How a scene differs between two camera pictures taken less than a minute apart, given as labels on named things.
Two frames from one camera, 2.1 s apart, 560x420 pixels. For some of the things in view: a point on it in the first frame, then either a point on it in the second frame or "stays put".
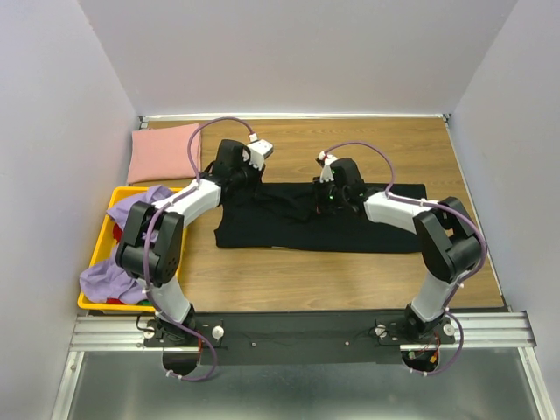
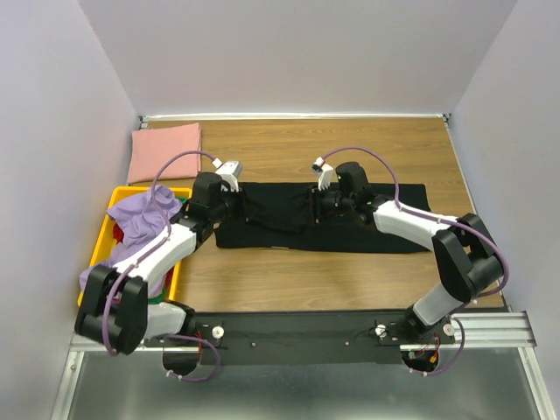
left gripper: [257, 178] -> [241, 202]
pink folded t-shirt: [161, 153] stays put
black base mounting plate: [296, 338] stays put
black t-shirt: [284, 216] stays put
